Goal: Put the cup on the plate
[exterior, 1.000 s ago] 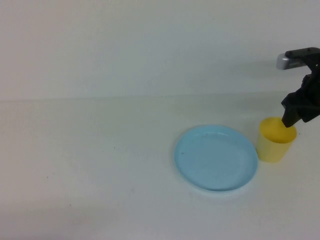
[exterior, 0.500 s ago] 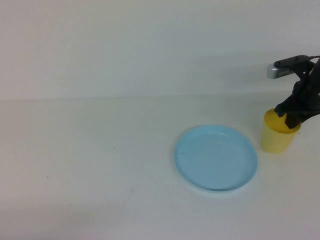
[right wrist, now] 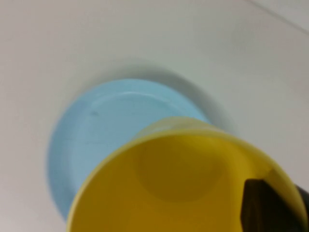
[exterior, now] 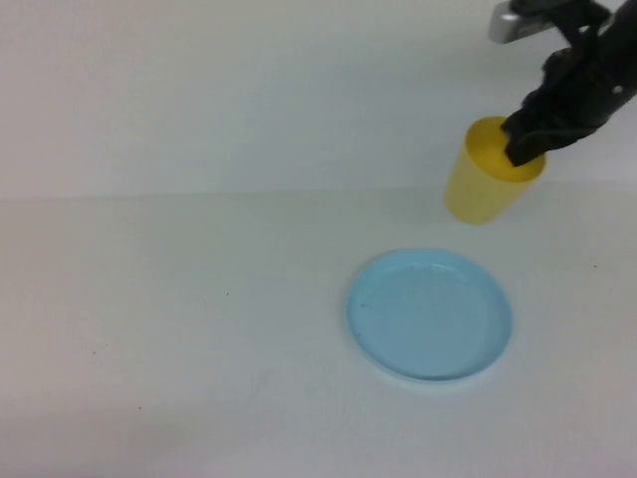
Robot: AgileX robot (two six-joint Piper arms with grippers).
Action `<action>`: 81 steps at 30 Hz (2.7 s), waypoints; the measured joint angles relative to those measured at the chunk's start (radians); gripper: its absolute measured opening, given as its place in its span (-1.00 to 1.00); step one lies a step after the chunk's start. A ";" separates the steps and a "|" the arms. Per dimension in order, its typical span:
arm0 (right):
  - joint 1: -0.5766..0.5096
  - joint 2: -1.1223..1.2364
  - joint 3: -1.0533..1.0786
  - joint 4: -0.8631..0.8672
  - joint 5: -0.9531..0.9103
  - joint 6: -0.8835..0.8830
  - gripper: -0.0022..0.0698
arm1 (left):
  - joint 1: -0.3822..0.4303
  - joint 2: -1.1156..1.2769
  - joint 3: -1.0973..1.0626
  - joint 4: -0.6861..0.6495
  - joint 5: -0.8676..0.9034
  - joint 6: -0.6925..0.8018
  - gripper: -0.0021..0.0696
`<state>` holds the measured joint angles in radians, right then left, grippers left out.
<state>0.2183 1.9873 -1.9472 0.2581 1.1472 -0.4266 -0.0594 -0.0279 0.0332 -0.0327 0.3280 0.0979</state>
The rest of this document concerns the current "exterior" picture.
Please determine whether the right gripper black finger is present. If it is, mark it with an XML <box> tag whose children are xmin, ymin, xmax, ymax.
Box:
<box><xmin>500</xmin><ymin>106</ymin><xmax>547</xmax><ymax>169</ymax></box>
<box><xmin>526</xmin><ymin>126</ymin><xmax>597</xmax><ymax>151</ymax></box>

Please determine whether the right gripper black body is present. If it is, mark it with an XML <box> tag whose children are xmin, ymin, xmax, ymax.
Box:
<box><xmin>522</xmin><ymin>34</ymin><xmax>637</xmax><ymax>133</ymax></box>

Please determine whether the yellow plastic cup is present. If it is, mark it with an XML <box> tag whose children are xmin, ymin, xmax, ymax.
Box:
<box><xmin>444</xmin><ymin>115</ymin><xmax>547</xmax><ymax>228</ymax></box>

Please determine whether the light blue round plate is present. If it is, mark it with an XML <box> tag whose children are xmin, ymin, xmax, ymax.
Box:
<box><xmin>346</xmin><ymin>247</ymin><xmax>515</xmax><ymax>384</ymax></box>

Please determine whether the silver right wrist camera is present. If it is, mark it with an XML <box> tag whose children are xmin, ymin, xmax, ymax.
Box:
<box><xmin>489</xmin><ymin>0</ymin><xmax>611</xmax><ymax>45</ymax></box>

